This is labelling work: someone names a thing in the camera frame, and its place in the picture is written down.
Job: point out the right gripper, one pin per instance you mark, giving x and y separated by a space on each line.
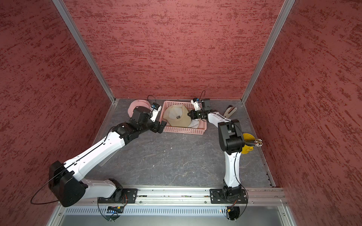
194 116

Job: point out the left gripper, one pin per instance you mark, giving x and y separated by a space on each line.
156 124

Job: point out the pink baseball cap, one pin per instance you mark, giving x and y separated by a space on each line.
136 103

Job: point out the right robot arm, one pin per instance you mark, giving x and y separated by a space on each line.
231 142

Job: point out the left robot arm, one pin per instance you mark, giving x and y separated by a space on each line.
67 180

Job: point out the beige baseball cap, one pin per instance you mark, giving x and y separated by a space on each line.
177 116

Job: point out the stapler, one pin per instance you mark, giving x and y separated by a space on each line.
230 111

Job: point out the yellow pen cup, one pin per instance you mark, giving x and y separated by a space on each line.
247 137

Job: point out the pens in cup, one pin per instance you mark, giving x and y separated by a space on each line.
254 143

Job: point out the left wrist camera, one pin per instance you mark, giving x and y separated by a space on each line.
155 109

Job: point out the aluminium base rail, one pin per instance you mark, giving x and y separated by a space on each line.
200 196

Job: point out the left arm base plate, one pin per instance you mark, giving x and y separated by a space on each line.
124 196

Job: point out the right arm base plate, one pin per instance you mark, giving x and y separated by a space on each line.
219 196

